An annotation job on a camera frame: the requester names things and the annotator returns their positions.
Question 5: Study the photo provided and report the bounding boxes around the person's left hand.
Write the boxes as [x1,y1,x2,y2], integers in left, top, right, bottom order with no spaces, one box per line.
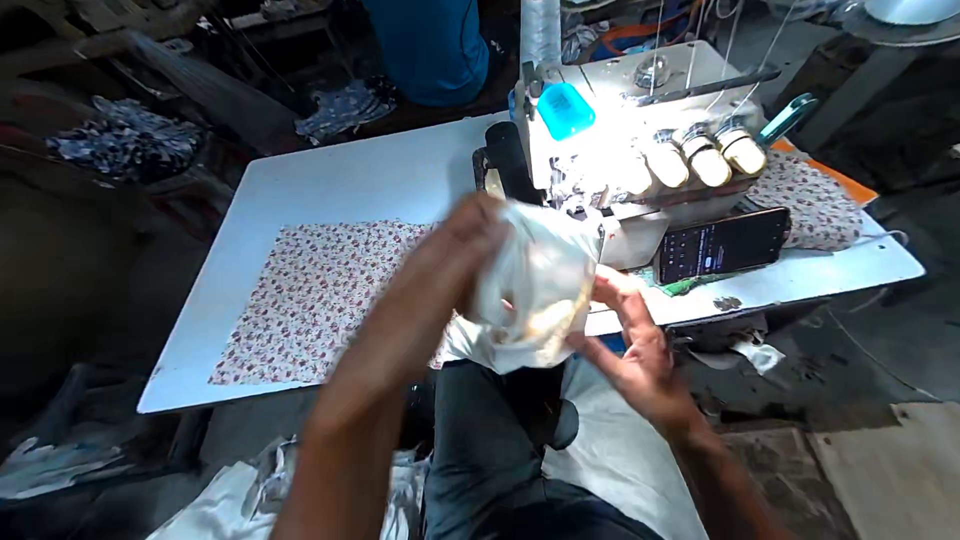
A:
[431,190,519,320]

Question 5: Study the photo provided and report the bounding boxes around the person's right hand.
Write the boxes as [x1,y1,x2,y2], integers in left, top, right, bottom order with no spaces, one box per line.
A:
[567,265,699,440]

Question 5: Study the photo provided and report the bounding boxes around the white cloth piece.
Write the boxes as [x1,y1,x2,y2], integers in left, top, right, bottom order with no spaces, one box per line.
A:
[441,198,606,376]

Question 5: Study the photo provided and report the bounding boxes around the person's right forearm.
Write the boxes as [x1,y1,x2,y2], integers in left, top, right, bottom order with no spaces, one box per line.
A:
[666,397,800,540]

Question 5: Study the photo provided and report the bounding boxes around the person's left forearm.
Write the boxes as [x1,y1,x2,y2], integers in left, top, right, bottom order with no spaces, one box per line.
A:
[268,262,474,540]

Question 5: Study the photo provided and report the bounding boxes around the green cloth scrap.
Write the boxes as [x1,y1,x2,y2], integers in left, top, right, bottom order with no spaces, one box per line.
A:
[651,268,742,298]

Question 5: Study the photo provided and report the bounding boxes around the white overlock sewing machine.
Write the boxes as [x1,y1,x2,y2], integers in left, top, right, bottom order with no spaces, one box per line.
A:
[474,40,783,273]

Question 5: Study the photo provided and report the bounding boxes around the large white fabric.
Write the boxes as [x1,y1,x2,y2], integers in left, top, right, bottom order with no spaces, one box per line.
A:
[541,351,711,540]

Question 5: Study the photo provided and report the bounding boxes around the black smartphone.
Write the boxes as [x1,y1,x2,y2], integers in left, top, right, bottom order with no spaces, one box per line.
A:
[654,207,792,287]

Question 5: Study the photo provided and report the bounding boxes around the crumpled white cloth scrap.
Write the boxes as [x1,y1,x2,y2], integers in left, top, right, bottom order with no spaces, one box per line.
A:
[686,330,787,377]

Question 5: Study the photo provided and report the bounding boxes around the person's legs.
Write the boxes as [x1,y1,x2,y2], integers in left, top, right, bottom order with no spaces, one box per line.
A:
[423,358,666,540]

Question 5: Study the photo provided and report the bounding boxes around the white sewing table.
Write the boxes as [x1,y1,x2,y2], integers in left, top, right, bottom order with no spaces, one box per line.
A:
[137,40,927,415]

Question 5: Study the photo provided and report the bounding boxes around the patterned blue-white fabric bundle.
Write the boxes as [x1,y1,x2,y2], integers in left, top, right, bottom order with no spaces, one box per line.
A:
[294,76,399,147]

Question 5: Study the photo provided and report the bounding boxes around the pale thread cone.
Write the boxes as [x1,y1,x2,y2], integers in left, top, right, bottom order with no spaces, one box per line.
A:
[520,0,563,69]

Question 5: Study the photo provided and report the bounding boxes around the floral fabric sheet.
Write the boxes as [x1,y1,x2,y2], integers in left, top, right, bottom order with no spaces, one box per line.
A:
[208,219,453,387]

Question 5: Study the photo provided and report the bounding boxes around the brown wooden board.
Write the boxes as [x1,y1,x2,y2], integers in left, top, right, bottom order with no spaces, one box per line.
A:
[718,420,856,540]

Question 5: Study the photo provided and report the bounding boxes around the folded floral fabric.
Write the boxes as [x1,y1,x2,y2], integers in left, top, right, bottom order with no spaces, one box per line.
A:
[742,149,865,253]

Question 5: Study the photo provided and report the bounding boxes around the teal thread clipper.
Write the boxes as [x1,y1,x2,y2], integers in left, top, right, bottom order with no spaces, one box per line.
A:
[756,92,819,148]

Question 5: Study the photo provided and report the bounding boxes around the orange flat sheet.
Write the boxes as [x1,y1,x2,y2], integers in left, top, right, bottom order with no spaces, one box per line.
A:
[771,138,879,209]

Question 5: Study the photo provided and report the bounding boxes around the light wooden board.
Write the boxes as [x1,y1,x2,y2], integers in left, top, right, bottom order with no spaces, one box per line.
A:
[806,401,960,540]

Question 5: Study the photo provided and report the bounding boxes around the pile of patterned fabric scraps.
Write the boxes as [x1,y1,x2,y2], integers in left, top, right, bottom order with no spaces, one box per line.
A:
[45,95,205,188]

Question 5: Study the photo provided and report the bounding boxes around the pile of white garments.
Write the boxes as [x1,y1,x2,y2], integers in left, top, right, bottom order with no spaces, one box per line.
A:
[145,435,434,540]

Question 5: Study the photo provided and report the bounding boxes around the pile of pale fabric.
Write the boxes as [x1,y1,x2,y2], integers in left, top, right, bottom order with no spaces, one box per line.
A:
[0,436,136,501]

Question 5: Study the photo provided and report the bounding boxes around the thin white cable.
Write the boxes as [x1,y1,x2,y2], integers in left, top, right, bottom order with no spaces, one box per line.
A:
[825,306,943,403]

